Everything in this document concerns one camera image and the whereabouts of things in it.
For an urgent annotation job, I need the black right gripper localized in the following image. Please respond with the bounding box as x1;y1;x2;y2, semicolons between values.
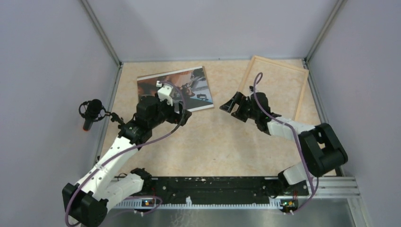
220;92;259;122

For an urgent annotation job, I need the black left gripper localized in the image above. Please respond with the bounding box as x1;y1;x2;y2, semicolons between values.
149;92;192;128

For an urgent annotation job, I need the light wooden picture frame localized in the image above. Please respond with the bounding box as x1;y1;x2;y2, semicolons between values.
238;55;309;121

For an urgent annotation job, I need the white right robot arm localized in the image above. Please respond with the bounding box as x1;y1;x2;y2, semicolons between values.
220;92;348;195

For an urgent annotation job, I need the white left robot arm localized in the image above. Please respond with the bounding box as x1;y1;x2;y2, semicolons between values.
62;96;192;227

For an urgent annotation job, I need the printed photo on board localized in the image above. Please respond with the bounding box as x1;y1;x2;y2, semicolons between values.
137;66;214;112

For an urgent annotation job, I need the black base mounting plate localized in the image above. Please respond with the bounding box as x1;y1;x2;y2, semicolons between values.
136;176;309;205

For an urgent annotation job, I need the black microphone on stand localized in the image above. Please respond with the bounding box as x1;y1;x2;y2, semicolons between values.
78;99;125;131

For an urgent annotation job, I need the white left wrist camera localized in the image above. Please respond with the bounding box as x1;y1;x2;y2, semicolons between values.
156;80;174;106

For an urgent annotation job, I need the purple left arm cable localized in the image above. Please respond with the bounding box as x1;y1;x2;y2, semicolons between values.
65;81;186;227

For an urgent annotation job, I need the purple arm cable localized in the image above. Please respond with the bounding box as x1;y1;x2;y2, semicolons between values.
252;72;320;215
65;81;186;227

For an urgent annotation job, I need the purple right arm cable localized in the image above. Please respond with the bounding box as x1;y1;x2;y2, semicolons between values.
252;72;320;215

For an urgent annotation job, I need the aluminium front rail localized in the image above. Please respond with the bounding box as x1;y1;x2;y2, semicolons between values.
113;177;361;210

